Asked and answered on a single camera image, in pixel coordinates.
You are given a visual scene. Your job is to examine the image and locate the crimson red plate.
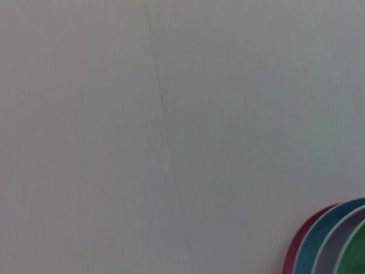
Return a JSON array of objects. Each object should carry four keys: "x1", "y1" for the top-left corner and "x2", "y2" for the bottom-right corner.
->
[{"x1": 282, "y1": 202, "x2": 343, "y2": 274}]

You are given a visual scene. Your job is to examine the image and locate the dark teal blue plate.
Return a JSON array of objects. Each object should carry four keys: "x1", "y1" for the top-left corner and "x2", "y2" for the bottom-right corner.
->
[{"x1": 293, "y1": 197, "x2": 365, "y2": 274}]

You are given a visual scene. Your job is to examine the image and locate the grey purple plate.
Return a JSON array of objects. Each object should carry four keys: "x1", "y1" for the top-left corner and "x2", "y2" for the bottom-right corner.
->
[{"x1": 312, "y1": 204, "x2": 365, "y2": 274}]

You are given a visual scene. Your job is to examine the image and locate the dark green plate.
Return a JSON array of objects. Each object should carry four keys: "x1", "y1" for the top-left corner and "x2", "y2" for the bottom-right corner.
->
[{"x1": 333, "y1": 218, "x2": 365, "y2": 274}]

